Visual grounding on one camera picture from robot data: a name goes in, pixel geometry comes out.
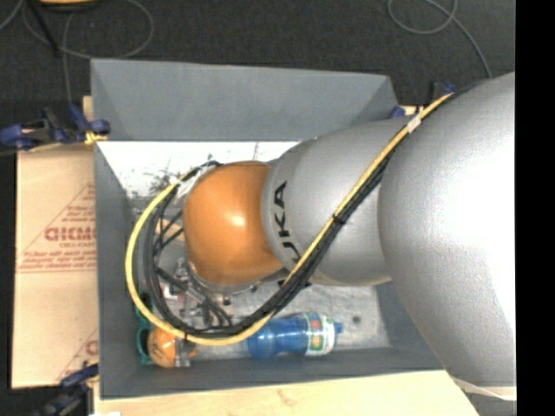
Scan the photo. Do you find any clear glass jar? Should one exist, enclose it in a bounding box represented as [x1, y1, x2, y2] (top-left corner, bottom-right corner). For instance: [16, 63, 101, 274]
[174, 339, 197, 368]

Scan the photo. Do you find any grey metal bin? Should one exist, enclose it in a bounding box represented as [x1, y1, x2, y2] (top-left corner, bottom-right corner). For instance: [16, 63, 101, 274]
[89, 58, 453, 400]

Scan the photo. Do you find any brown cardboard board red print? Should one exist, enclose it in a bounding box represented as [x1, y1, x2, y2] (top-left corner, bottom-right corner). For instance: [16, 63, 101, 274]
[10, 144, 101, 390]

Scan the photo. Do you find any blue plastic bottle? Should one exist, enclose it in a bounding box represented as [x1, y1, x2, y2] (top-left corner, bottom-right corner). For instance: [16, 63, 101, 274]
[245, 311, 344, 361]

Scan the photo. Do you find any orange ball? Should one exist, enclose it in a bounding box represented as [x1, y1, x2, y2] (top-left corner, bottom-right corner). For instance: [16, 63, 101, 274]
[146, 327, 180, 368]

